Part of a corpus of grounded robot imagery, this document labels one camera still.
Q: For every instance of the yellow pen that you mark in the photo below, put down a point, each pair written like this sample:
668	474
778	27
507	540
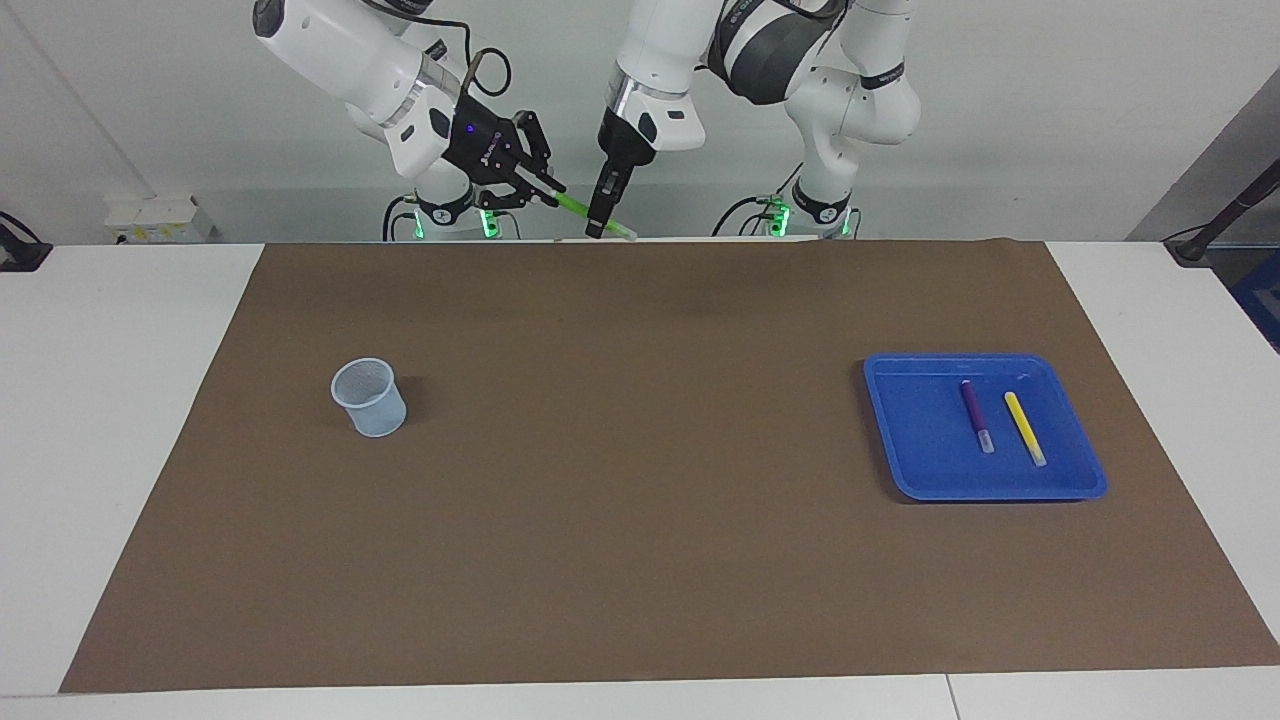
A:
1025	428

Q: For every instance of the black stand pole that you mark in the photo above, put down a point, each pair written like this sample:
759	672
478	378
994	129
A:
1195	245

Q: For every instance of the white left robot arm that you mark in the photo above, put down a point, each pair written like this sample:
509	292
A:
660	40

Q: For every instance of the purple pen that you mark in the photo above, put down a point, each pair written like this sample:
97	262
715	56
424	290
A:
977	415

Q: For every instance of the brown table mat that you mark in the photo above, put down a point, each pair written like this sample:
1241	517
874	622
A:
640	550

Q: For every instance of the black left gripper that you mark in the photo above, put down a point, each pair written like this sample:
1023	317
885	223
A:
622	150

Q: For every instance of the black clamp mount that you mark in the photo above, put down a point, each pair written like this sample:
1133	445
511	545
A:
20	255

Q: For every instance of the green pen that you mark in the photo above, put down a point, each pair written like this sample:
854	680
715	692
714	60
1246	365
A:
575	205

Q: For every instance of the white socket box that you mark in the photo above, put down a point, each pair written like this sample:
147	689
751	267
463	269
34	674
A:
150	220

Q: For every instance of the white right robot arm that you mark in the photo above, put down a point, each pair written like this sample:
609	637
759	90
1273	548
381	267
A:
340	50

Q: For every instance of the clear plastic cup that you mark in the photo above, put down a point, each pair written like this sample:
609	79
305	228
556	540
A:
378	415

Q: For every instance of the blue plastic tray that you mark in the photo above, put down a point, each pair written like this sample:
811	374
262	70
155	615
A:
920	450

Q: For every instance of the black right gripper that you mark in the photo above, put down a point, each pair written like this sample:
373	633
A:
480	140

